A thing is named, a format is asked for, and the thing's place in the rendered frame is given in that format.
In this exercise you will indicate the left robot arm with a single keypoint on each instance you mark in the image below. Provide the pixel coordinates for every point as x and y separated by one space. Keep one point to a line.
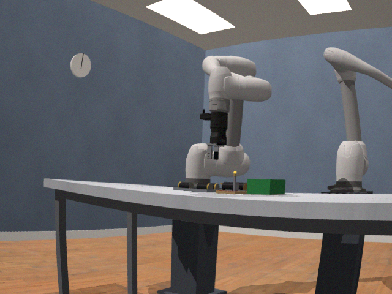
352 157

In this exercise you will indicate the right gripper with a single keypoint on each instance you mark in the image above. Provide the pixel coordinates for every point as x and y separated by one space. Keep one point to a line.
219 108

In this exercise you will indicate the green open box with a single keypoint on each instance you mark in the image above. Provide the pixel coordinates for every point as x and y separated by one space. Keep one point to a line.
265 186

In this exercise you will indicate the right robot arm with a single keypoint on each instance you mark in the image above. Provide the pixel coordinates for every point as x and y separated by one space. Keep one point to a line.
229 81

